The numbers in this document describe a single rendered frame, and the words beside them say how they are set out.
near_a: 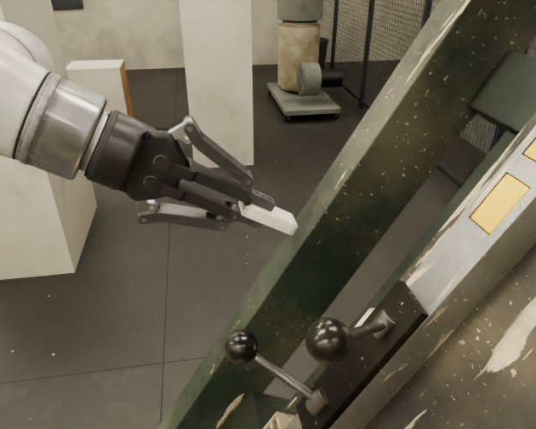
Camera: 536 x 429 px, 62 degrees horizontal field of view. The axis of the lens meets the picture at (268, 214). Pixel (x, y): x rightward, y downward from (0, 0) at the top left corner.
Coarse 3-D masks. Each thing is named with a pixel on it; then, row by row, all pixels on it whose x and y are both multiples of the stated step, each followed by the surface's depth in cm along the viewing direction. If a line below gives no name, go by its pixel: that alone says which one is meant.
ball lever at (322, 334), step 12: (384, 312) 44; (312, 324) 36; (324, 324) 35; (336, 324) 35; (372, 324) 42; (384, 324) 43; (312, 336) 35; (324, 336) 35; (336, 336) 35; (348, 336) 35; (360, 336) 40; (384, 336) 44; (312, 348) 35; (324, 348) 34; (336, 348) 34; (348, 348) 35; (324, 360) 35; (336, 360) 35
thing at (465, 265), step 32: (512, 160) 39; (480, 192) 41; (512, 224) 37; (448, 256) 42; (480, 256) 39; (512, 256) 39; (416, 288) 44; (448, 288) 40; (480, 288) 41; (448, 320) 42; (416, 352) 43; (384, 384) 45; (352, 416) 47
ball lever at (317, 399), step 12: (228, 336) 49; (240, 336) 48; (252, 336) 49; (228, 348) 48; (240, 348) 47; (252, 348) 48; (240, 360) 48; (264, 360) 49; (276, 372) 48; (288, 384) 48; (300, 384) 48; (312, 396) 48; (324, 396) 48; (312, 408) 48
